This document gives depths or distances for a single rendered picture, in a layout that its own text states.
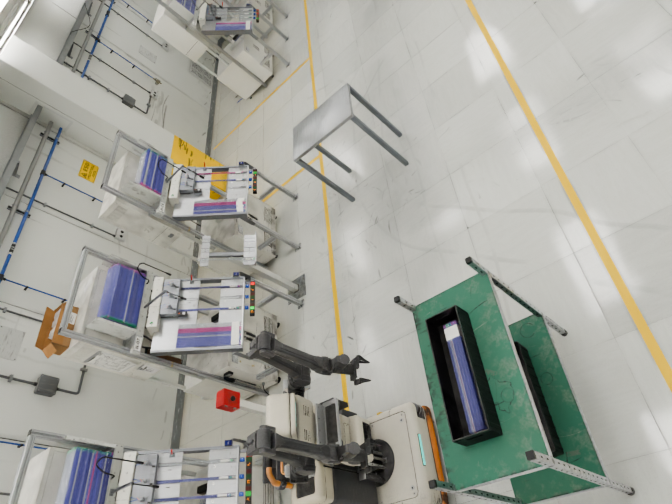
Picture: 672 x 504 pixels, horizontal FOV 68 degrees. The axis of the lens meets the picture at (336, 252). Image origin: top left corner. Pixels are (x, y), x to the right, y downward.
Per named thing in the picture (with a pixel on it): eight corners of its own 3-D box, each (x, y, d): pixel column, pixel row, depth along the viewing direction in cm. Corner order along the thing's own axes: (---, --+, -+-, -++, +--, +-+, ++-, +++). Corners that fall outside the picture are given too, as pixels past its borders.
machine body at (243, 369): (281, 317, 498) (231, 295, 460) (283, 383, 454) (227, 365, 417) (240, 342, 530) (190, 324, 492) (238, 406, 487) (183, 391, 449)
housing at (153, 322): (167, 285, 436) (164, 276, 425) (160, 335, 406) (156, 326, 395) (158, 286, 435) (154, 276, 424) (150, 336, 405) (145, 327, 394)
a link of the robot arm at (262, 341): (242, 338, 232) (241, 358, 226) (265, 328, 227) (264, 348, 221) (301, 369, 262) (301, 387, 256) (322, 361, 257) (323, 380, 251)
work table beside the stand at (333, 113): (408, 164, 459) (351, 114, 411) (352, 202, 496) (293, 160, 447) (401, 132, 487) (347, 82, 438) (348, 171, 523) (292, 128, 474)
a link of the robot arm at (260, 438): (239, 432, 206) (238, 457, 199) (264, 423, 200) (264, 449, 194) (304, 454, 236) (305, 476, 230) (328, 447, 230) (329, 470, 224)
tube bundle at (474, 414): (446, 328, 239) (442, 325, 237) (459, 322, 235) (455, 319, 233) (473, 434, 208) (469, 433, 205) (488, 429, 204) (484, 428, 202)
